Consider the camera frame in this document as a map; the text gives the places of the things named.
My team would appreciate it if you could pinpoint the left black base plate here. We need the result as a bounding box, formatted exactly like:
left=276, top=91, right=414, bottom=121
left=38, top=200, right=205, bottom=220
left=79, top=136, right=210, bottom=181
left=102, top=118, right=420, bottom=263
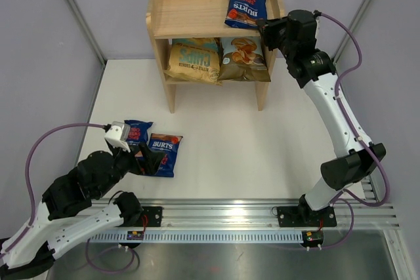
left=133, top=206, right=163, bottom=228

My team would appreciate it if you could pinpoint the white slotted cable duct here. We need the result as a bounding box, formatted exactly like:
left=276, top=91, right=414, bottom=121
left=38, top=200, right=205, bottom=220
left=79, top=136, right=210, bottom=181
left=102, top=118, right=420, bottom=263
left=91, top=230, right=303, bottom=244

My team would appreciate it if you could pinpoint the yellow kettle chips bag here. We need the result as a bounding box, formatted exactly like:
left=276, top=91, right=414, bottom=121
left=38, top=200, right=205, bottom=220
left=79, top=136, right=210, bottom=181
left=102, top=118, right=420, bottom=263
left=165, top=37, right=222, bottom=85

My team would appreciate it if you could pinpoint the aluminium mounting rail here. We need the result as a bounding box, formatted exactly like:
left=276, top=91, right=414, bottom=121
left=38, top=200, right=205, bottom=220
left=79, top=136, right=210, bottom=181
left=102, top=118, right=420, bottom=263
left=140, top=199, right=400, bottom=230

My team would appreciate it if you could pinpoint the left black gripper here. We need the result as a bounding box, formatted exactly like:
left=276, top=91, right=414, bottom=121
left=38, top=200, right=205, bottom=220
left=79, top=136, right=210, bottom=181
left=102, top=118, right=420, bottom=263
left=95, top=140, right=165, bottom=198

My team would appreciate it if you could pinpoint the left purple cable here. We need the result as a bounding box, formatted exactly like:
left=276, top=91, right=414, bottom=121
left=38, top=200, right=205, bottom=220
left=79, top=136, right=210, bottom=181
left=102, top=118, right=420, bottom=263
left=0, top=123, right=140, bottom=273

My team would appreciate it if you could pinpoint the wooden two-tier shelf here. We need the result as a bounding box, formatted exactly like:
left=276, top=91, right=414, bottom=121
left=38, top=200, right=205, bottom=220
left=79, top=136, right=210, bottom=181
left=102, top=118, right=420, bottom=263
left=146, top=0, right=286, bottom=113

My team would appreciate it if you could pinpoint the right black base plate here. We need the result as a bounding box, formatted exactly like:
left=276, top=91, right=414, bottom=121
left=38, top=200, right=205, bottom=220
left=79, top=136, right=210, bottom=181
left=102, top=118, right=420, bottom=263
left=276, top=206, right=337, bottom=228

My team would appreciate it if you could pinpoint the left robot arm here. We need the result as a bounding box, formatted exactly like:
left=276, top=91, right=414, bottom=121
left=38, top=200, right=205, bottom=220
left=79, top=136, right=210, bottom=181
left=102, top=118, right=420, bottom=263
left=1, top=144, right=165, bottom=279

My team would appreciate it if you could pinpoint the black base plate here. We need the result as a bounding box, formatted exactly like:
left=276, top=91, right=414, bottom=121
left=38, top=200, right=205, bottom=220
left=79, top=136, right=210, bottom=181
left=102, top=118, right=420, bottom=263
left=276, top=206, right=337, bottom=228
left=133, top=206, right=163, bottom=228

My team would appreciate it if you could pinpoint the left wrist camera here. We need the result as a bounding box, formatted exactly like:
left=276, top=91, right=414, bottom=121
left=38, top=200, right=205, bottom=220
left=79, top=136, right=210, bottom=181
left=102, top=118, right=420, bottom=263
left=104, top=121, right=131, bottom=152

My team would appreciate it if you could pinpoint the light blue cassava chips bag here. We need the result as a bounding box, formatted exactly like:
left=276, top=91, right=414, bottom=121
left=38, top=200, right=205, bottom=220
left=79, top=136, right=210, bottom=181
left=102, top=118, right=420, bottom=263
left=219, top=37, right=270, bottom=82

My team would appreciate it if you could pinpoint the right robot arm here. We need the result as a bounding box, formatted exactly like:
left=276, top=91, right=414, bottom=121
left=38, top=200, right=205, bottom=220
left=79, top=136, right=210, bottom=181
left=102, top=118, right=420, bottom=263
left=257, top=10, right=386, bottom=228

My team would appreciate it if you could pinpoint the blue burts bag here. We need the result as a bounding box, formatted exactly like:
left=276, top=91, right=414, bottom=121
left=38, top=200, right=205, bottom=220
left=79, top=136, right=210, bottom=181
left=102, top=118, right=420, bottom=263
left=146, top=133, right=182, bottom=178
left=224, top=0, right=267, bottom=29
left=124, top=119, right=154, bottom=151

